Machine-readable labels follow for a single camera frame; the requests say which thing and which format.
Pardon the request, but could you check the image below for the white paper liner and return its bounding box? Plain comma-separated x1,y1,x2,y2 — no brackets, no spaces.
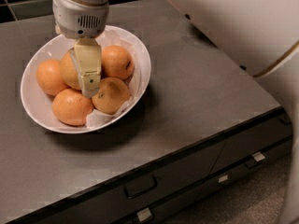
86,26,143,129

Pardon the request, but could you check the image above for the front left orange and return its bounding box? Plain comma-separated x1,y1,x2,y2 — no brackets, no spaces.
52,89,93,126

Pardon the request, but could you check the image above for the back right orange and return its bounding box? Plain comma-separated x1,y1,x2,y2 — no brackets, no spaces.
102,45,135,80

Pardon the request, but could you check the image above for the large top orange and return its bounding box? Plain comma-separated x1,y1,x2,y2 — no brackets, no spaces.
60,49,80,90

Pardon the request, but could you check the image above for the dark left drawer front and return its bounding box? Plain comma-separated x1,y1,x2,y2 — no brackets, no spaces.
20,141,224,224

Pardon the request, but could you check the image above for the front right orange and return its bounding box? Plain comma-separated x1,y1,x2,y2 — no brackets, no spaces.
92,77,131,115

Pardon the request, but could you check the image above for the dark right drawer front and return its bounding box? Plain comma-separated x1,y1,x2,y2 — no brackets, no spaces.
211,108,292,173

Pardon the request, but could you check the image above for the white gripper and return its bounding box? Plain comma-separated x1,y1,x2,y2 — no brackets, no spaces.
52,0,109,98

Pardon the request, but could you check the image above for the white bowl with oranges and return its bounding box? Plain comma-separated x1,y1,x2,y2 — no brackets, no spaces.
21,35,151,134

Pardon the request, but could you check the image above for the dark drawer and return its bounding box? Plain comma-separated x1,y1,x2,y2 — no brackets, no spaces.
20,141,224,224
211,108,292,173
115,137,292,224

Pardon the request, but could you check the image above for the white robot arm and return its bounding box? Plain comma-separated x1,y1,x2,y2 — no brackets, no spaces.
52,0,299,224

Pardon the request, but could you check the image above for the dark lower drawer front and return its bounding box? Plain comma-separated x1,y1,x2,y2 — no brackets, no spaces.
115,137,292,224

